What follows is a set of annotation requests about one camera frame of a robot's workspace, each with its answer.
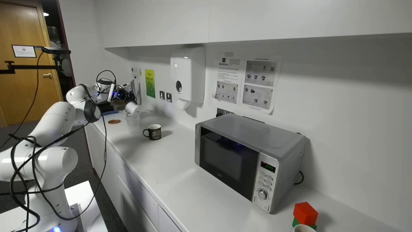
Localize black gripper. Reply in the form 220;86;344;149
107;85;133;109

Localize white robot base table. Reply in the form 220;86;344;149
0;179;109;232

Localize clear plastic cup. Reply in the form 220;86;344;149
125;112;142;135

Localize dark mug with white inside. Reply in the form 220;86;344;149
142;122;163;141

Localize white paper towel dispenser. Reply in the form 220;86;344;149
169;55;206;104

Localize white lower counter cabinets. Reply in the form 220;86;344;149
82;113;187;232

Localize photo instruction sheet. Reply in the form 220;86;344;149
241;83;274;110
214;79;239;104

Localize wooden door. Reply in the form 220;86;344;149
0;0;69;127

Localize white text notice sheet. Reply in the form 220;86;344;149
216;55;242;82

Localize small door sign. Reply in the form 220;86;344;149
10;43;37;59

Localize silver microwave oven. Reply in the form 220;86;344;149
193;112;311;215

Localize green block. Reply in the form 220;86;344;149
291;216;318;230

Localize red block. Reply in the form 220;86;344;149
292;199;319;226

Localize green and yellow wall sign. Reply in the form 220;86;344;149
144;68;157;99

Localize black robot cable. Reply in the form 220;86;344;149
8;68;120;232

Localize black camera on mount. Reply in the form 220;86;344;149
40;45;72;56

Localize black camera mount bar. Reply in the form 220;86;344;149
0;52;63;76

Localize wall power sockets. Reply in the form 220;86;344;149
243;59;278;87

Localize white upper wall cabinets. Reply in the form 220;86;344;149
94;0;412;50

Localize black microwave power cable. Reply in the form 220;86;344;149
292;168;305;186

